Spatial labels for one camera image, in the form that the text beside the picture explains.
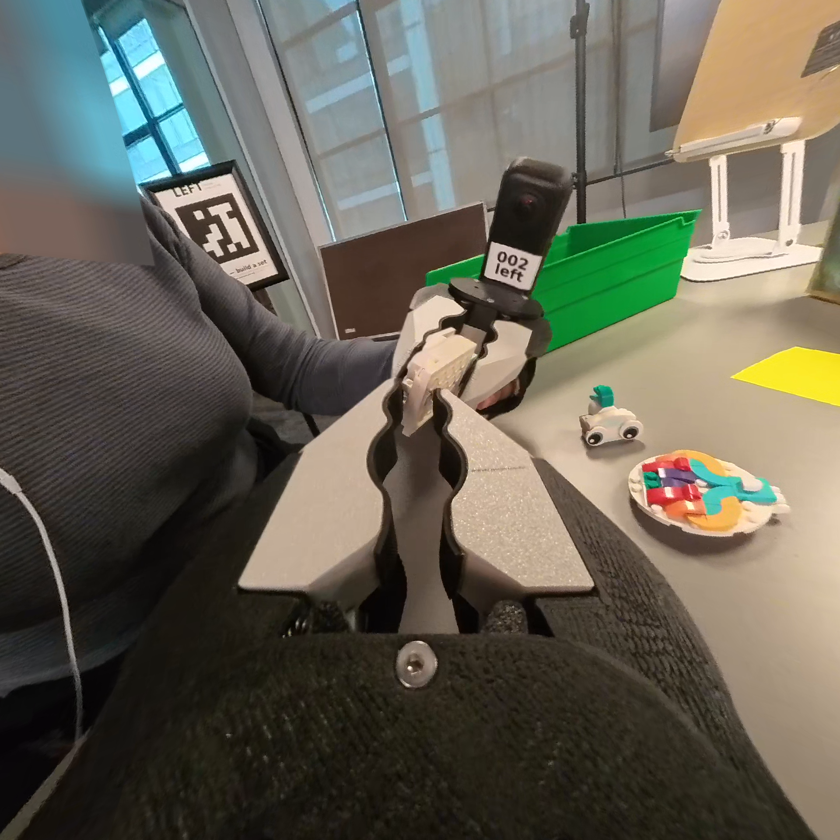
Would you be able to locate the white lego build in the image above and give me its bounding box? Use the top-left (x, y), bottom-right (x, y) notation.
top-left (397, 328), bottom-right (478, 438)

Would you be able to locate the thin white cable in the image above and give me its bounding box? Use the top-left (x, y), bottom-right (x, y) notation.
top-left (0, 467), bottom-right (84, 746)

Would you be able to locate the small white teal lego car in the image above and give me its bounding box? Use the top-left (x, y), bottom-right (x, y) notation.
top-left (579, 385), bottom-right (644, 451)

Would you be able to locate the framed black white marker sign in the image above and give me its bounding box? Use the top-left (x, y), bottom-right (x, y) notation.
top-left (140, 159), bottom-right (291, 291)

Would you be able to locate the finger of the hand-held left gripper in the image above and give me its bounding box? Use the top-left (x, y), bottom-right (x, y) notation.
top-left (459, 315), bottom-right (551, 413)
top-left (392, 287), bottom-right (463, 395)

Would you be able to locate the dark brown board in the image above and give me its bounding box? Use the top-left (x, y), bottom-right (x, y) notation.
top-left (318, 202), bottom-right (490, 342)

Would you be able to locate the round white rainbow lego plate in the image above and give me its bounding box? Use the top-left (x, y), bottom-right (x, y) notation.
top-left (628, 449), bottom-right (791, 536)

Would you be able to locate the yellow paper sheet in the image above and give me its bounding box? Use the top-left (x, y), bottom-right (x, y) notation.
top-left (730, 346), bottom-right (840, 403)

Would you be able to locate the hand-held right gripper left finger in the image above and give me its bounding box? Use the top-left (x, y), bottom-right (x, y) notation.
top-left (238, 379), bottom-right (411, 611)

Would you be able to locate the wooden book stand white base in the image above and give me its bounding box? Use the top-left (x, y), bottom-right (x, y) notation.
top-left (666, 0), bottom-right (840, 283)

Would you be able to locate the large grid window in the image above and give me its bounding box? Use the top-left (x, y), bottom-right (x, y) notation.
top-left (256, 0), bottom-right (657, 224)

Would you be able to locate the small dark framed window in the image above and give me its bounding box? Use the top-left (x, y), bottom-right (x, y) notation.
top-left (92, 20), bottom-right (211, 188)

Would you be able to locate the green plastic bin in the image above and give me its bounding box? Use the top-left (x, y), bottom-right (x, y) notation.
top-left (427, 210), bottom-right (703, 353)

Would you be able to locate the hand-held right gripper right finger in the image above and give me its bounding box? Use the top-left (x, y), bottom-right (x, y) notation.
top-left (436, 388), bottom-right (597, 601)

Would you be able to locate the person's left forearm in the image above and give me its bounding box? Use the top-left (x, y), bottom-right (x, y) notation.
top-left (230, 276), bottom-right (403, 417)

